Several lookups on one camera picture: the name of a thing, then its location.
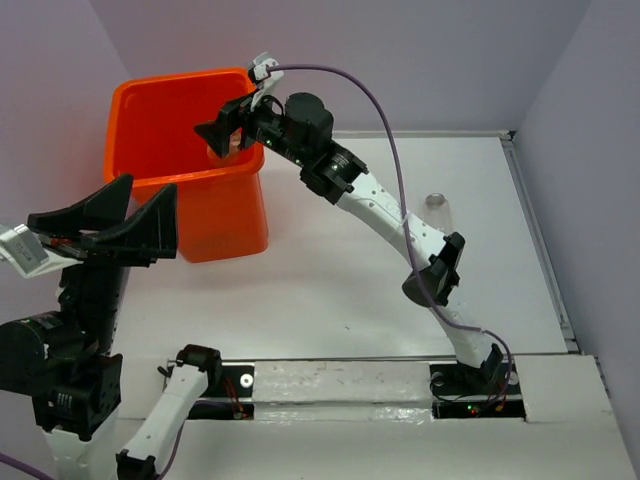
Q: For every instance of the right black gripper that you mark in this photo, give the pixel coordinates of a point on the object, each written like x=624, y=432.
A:
x=218, y=132

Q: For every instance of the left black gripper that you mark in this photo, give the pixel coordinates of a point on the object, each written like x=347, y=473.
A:
x=154, y=228

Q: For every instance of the orange juice bottle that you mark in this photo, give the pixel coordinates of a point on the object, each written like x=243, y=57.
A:
x=234, y=148

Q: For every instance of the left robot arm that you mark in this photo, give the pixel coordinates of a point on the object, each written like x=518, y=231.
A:
x=63, y=360

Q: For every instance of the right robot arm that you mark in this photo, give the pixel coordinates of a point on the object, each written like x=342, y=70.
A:
x=300, y=130

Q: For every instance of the orange plastic bin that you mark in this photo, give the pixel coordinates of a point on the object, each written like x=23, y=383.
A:
x=150, y=135

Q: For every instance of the clear plastic cup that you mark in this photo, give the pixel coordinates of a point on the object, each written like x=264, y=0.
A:
x=437, y=213

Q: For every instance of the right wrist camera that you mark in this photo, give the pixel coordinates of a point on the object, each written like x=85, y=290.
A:
x=259, y=68

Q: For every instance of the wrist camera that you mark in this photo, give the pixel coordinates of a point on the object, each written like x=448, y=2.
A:
x=21, y=248
x=259, y=68

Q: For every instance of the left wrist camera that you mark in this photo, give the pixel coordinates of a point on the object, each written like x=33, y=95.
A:
x=21, y=248

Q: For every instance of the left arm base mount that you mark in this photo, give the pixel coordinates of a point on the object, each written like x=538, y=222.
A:
x=225, y=395

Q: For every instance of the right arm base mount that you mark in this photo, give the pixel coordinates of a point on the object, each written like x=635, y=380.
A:
x=455, y=398

